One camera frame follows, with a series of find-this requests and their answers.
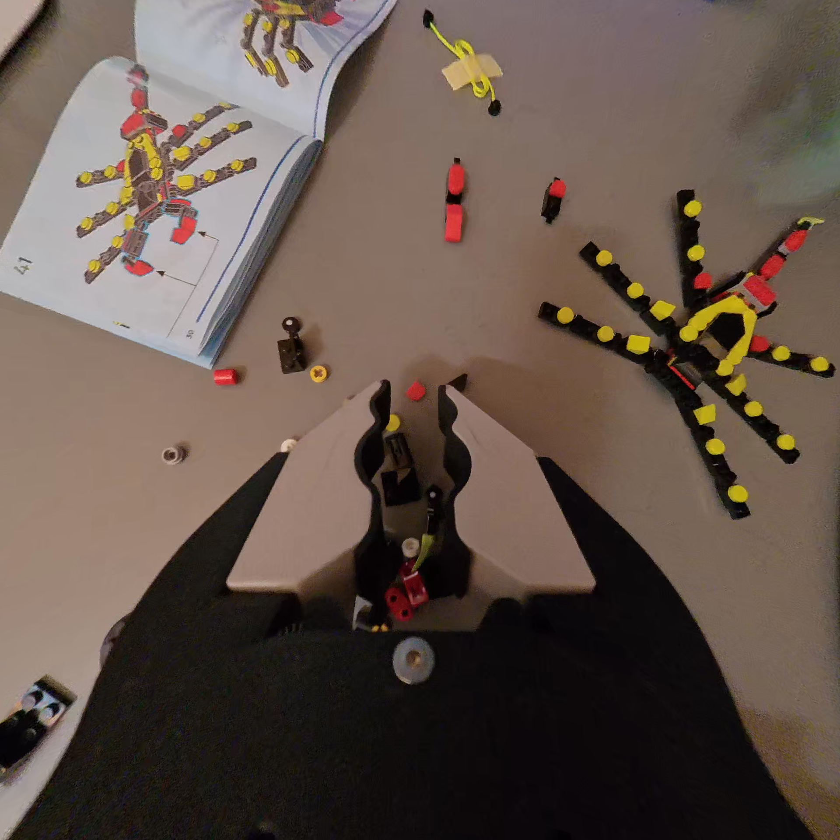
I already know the black yellow lego scorpion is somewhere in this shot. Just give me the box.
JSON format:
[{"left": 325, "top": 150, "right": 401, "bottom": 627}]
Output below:
[{"left": 537, "top": 189, "right": 837, "bottom": 521}]

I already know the yellow string with tape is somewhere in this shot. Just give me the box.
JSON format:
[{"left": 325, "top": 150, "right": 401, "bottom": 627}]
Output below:
[{"left": 422, "top": 8, "right": 505, "bottom": 118}]

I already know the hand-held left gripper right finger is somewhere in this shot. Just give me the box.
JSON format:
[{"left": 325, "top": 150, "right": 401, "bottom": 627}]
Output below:
[{"left": 436, "top": 384, "right": 597, "bottom": 634}]

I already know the black lego plate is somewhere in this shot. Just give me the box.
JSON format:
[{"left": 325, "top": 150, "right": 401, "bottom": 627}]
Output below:
[{"left": 0, "top": 675, "right": 77, "bottom": 785}]

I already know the red black lego claw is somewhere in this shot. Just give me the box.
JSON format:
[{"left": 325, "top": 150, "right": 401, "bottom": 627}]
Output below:
[{"left": 443, "top": 156, "right": 468, "bottom": 244}]

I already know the black lego bracket with pin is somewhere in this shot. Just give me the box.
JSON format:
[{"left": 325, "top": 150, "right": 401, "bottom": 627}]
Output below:
[{"left": 277, "top": 316, "right": 308, "bottom": 375}]

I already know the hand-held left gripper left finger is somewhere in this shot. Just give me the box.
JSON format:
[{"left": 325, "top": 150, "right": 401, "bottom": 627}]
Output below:
[{"left": 225, "top": 379, "right": 395, "bottom": 634}]

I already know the lego instruction booklet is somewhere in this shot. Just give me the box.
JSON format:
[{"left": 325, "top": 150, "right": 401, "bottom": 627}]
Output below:
[{"left": 0, "top": 0, "right": 399, "bottom": 370}]

